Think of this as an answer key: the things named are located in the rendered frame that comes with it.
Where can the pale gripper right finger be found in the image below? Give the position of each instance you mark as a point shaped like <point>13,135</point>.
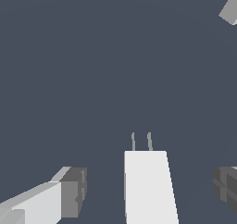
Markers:
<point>227,184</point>

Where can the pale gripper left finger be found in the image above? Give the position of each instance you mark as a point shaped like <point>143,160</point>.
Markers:
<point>46,196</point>

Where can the white charger with two prongs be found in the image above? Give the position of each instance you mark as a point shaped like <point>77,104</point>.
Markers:
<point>148,187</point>

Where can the grey wall socket block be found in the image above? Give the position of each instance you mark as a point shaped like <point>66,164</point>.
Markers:
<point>230,10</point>

